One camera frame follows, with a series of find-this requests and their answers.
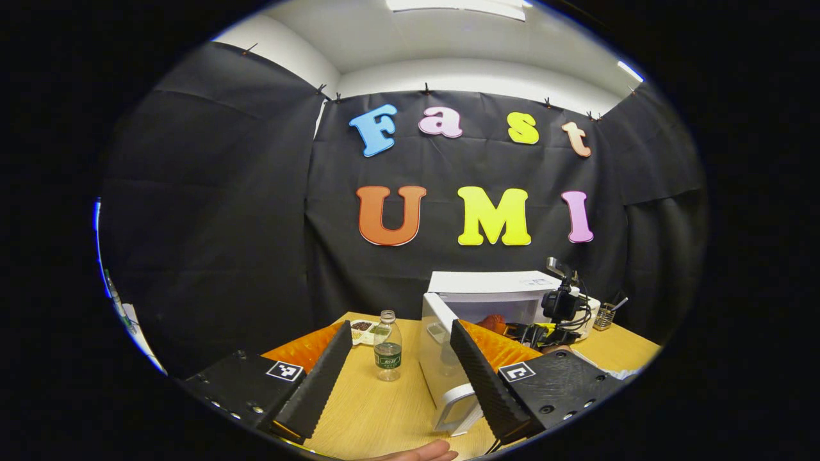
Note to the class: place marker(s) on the large ceiling light panel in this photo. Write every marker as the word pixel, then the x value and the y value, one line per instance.
pixel 458 6

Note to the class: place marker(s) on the black backdrop cloth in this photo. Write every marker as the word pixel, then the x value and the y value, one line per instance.
pixel 211 211

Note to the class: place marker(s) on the small ceiling light panel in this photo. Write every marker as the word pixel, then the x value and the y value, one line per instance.
pixel 630 70

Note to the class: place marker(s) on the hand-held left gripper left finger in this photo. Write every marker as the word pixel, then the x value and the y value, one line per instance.
pixel 317 384

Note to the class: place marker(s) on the white microwave oven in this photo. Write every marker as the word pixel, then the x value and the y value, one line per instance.
pixel 474 282

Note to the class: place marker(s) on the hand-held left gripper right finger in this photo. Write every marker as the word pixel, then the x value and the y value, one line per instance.
pixel 487 384

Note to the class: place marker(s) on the reddish brown meat piece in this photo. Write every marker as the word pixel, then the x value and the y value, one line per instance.
pixel 493 322

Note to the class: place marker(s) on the metal spoon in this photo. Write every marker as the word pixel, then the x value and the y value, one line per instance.
pixel 620 304

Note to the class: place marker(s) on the small white snack plate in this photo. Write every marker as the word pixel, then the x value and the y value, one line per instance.
pixel 362 330

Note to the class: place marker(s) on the clear plastic water bottle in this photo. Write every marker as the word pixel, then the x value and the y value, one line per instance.
pixel 387 346

